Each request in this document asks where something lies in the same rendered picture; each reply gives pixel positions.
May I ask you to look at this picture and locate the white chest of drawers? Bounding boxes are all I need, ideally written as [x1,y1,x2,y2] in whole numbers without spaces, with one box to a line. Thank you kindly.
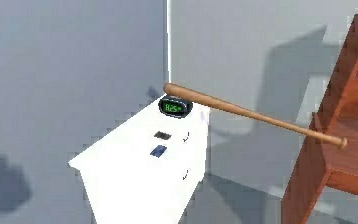
[68,93,211,224]

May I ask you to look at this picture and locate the black digital alarm clock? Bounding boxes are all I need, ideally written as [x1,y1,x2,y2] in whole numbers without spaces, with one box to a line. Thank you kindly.
[158,94,194,119]

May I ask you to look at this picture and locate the wooden baseball bat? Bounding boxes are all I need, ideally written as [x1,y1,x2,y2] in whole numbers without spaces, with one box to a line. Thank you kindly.
[163,82,349,151]

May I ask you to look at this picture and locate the black flat card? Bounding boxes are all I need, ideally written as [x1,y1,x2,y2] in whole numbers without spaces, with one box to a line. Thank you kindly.
[153,130,173,141]

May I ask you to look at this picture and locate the red-brown wooden shelf unit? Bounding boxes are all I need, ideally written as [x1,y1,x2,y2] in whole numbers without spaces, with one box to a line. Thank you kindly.
[280,13,358,224]

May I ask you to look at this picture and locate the blue credit card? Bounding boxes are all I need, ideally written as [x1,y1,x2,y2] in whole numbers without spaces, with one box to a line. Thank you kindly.
[149,144,168,159]

